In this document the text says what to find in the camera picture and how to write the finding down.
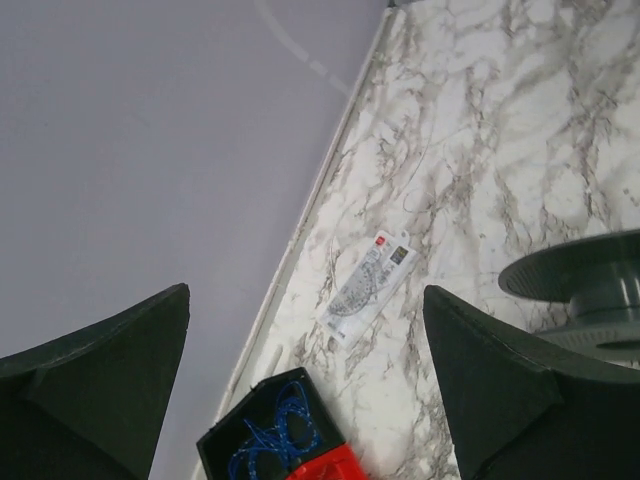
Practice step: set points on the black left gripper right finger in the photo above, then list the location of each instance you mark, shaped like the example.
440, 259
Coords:
519, 407

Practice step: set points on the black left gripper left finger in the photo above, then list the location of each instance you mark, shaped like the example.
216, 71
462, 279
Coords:
91, 404

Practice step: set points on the black cable spool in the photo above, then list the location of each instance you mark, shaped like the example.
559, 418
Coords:
598, 279

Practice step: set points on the black storage bin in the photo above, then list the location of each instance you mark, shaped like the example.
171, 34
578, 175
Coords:
280, 424

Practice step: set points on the red storage bin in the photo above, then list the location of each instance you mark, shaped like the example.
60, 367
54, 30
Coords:
339, 463

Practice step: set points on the flat printed packet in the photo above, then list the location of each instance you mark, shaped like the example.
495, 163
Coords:
371, 284

